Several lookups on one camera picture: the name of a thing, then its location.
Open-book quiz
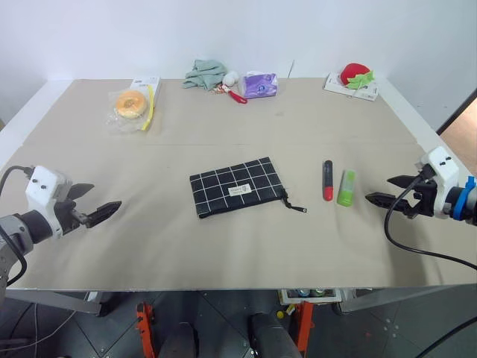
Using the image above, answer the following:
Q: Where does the white tray with cans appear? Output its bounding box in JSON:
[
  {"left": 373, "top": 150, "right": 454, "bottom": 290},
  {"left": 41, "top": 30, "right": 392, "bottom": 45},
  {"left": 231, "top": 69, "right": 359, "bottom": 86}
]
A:
[{"left": 280, "top": 286, "right": 342, "bottom": 306}]

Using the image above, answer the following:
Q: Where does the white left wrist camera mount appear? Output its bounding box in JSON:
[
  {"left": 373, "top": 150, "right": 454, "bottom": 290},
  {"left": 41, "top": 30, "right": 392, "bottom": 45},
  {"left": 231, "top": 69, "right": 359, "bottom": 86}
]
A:
[{"left": 25, "top": 165, "right": 74, "bottom": 240}]

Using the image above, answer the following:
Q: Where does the purple tissue pack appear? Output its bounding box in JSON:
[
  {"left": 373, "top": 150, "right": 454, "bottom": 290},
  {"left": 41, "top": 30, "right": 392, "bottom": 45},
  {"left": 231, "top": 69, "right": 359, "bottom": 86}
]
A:
[{"left": 238, "top": 70, "right": 279, "bottom": 100}]

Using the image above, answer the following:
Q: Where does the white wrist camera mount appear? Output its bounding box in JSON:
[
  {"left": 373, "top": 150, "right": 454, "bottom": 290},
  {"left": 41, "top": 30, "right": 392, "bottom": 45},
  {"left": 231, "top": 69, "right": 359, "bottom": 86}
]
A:
[
  {"left": 413, "top": 145, "right": 461, "bottom": 219},
  {"left": 25, "top": 165, "right": 74, "bottom": 240}
]

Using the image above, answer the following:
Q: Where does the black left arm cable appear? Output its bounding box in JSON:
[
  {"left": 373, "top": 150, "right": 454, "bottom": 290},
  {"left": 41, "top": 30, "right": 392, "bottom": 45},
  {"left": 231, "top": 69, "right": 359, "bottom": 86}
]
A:
[{"left": 0, "top": 165, "right": 33, "bottom": 288}]

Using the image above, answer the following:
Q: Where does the grey metal table frame bar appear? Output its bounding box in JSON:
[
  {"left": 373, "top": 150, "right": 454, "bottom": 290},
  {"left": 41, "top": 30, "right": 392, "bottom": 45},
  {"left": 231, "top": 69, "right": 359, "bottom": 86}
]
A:
[
  {"left": 4, "top": 288, "right": 104, "bottom": 318},
  {"left": 336, "top": 286, "right": 477, "bottom": 315}
]

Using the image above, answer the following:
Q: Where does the beige table cover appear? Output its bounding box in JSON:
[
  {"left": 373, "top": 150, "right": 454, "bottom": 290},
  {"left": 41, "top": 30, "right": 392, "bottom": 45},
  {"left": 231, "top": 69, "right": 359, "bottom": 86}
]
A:
[{"left": 0, "top": 77, "right": 477, "bottom": 291}]

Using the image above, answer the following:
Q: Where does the orange donut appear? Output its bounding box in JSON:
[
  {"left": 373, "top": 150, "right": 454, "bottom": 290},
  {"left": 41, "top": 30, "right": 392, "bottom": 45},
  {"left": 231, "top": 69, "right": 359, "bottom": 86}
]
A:
[{"left": 115, "top": 89, "right": 148, "bottom": 120}]

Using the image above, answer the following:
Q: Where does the dark door frame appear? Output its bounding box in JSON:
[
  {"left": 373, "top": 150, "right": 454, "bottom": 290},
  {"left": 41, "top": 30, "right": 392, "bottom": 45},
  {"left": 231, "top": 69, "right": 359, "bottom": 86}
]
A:
[{"left": 435, "top": 87, "right": 477, "bottom": 136}]

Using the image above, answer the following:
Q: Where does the pale green cloth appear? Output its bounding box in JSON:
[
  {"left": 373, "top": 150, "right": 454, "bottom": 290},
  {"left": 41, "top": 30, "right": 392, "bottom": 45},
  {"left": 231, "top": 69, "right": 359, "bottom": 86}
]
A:
[{"left": 182, "top": 58, "right": 229, "bottom": 91}]

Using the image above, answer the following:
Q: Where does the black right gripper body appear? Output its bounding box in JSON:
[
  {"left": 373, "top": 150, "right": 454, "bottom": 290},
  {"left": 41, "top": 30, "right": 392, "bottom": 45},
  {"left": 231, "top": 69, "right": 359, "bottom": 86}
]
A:
[{"left": 403, "top": 180, "right": 437, "bottom": 220}]

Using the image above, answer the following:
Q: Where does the blue cable clamp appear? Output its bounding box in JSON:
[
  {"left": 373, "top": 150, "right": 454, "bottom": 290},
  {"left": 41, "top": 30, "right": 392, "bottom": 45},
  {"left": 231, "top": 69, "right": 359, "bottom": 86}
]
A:
[{"left": 452, "top": 176, "right": 477, "bottom": 223}]

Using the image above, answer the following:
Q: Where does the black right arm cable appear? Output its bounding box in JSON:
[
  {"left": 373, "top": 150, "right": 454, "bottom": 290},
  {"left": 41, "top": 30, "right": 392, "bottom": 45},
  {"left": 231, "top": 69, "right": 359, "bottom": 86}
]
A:
[{"left": 385, "top": 166, "right": 477, "bottom": 270}]

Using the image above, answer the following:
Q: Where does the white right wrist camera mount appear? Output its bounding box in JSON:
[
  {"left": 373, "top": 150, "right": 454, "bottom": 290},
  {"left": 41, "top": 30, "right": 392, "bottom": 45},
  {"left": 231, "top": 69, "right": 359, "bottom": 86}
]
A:
[{"left": 413, "top": 145, "right": 461, "bottom": 219}]

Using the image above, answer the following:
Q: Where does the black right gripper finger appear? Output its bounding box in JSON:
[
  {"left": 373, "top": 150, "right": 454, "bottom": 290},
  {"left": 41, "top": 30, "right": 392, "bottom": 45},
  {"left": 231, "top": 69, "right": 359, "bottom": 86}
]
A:
[
  {"left": 387, "top": 175, "right": 423, "bottom": 189},
  {"left": 364, "top": 191, "right": 408, "bottom": 213}
]

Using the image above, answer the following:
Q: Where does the white ball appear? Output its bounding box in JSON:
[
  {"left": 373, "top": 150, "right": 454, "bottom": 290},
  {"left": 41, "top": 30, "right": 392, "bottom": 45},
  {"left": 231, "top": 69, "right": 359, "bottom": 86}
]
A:
[{"left": 221, "top": 70, "right": 240, "bottom": 88}]

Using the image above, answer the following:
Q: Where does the black floor cable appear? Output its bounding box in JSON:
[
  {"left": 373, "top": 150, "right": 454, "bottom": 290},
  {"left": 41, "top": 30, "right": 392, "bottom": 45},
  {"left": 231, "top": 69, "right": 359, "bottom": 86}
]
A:
[{"left": 416, "top": 319, "right": 477, "bottom": 358}]

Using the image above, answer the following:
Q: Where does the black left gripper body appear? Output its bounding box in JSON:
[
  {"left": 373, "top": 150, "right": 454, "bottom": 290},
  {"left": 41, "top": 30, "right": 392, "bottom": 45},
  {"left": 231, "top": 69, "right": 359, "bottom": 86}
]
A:
[{"left": 54, "top": 185, "right": 93, "bottom": 236}]

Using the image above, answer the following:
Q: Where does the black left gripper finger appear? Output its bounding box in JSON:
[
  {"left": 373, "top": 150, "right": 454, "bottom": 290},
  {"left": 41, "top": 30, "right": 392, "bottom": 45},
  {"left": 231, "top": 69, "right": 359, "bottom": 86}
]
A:
[
  {"left": 86, "top": 201, "right": 123, "bottom": 229},
  {"left": 69, "top": 183, "right": 95, "bottom": 201}
]

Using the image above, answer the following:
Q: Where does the orange stand leg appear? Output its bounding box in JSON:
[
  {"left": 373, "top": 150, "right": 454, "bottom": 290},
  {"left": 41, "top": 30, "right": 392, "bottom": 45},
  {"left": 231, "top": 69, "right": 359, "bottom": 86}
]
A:
[
  {"left": 295, "top": 299, "right": 315, "bottom": 354},
  {"left": 135, "top": 301, "right": 157, "bottom": 358}
]

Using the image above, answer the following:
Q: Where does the bagel in plastic bag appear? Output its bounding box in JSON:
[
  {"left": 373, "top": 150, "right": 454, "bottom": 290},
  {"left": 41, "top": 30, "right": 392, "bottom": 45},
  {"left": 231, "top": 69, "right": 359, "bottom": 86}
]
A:
[{"left": 107, "top": 84, "right": 157, "bottom": 136}]

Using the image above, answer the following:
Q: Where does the black and red pen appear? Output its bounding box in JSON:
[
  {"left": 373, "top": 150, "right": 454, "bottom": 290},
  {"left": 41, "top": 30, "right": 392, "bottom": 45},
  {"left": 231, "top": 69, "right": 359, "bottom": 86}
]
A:
[{"left": 321, "top": 160, "right": 335, "bottom": 203}]

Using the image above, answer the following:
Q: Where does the red plush fruit green leaf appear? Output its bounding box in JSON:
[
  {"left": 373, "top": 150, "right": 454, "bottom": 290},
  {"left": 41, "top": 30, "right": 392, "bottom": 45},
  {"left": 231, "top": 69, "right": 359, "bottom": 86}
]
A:
[{"left": 339, "top": 62, "right": 375, "bottom": 90}]

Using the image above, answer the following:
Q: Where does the white flat box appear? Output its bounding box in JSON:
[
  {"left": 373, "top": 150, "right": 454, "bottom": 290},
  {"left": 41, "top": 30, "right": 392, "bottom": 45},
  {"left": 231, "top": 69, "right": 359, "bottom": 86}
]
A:
[{"left": 131, "top": 75, "right": 162, "bottom": 102}]

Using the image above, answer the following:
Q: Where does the green glue stick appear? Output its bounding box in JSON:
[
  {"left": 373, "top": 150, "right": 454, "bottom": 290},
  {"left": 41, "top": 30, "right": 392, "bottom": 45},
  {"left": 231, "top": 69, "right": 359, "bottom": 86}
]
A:
[{"left": 336, "top": 169, "right": 357, "bottom": 207}]

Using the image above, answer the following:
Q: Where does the black grid pencil pouch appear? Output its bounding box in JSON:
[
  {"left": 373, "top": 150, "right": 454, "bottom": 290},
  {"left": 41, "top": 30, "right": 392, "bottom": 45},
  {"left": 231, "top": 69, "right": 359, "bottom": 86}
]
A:
[{"left": 189, "top": 156, "right": 308, "bottom": 220}]

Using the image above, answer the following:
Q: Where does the dark rounded shape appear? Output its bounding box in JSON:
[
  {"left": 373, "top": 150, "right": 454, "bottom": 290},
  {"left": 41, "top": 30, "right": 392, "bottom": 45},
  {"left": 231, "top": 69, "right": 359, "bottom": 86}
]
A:
[{"left": 247, "top": 312, "right": 300, "bottom": 358}]

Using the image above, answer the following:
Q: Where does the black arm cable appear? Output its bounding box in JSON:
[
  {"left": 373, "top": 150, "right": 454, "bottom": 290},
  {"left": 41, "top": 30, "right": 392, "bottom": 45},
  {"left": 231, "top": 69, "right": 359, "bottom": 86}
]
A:
[
  {"left": 385, "top": 166, "right": 477, "bottom": 270},
  {"left": 0, "top": 165, "right": 33, "bottom": 288}
]

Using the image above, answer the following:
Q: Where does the white flat booklet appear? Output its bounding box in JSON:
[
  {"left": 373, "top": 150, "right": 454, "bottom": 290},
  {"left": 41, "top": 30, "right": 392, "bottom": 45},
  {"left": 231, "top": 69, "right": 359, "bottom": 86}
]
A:
[{"left": 323, "top": 72, "right": 379, "bottom": 102}]

